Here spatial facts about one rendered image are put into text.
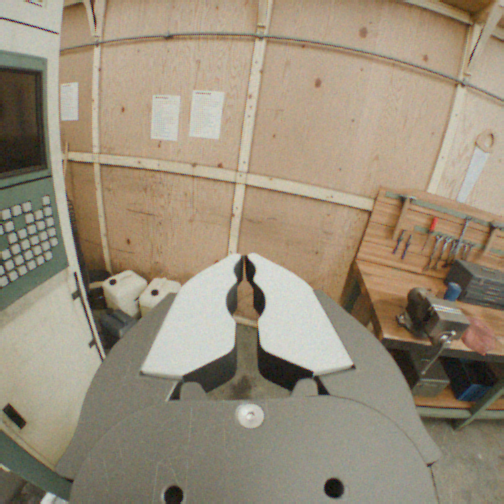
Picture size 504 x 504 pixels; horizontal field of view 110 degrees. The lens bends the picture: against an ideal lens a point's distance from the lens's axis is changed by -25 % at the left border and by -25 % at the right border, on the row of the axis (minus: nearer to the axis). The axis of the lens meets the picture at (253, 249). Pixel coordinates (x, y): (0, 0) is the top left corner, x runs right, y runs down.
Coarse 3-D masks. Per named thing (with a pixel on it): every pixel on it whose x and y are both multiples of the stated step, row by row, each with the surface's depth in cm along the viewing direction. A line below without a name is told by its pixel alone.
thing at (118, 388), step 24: (144, 336) 7; (120, 360) 6; (144, 360) 6; (96, 384) 6; (120, 384) 6; (144, 384) 6; (168, 384) 6; (96, 408) 5; (120, 408) 5; (96, 432) 4; (72, 456) 4; (72, 480) 4
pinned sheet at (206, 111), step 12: (204, 96) 135; (216, 96) 133; (192, 108) 139; (204, 108) 138; (216, 108) 137; (192, 120) 142; (204, 120) 141; (216, 120) 140; (192, 132) 146; (204, 132) 145; (216, 132) 143
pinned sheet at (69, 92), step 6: (66, 84) 144; (72, 84) 144; (66, 90) 146; (72, 90) 146; (66, 96) 149; (72, 96) 148; (66, 102) 151; (72, 102) 150; (66, 108) 153; (72, 108) 152; (66, 114) 155; (72, 114) 154
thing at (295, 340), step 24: (264, 264) 12; (264, 288) 10; (288, 288) 10; (264, 312) 9; (288, 312) 9; (312, 312) 8; (264, 336) 7; (288, 336) 7; (312, 336) 7; (336, 336) 7; (264, 360) 7; (288, 360) 7; (312, 360) 7; (336, 360) 7; (288, 384) 7
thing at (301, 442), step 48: (192, 384) 6; (144, 432) 4; (192, 432) 4; (240, 432) 4; (288, 432) 4; (336, 432) 4; (384, 432) 4; (96, 480) 3; (144, 480) 3; (192, 480) 3; (240, 480) 4; (288, 480) 4; (336, 480) 4; (384, 480) 3
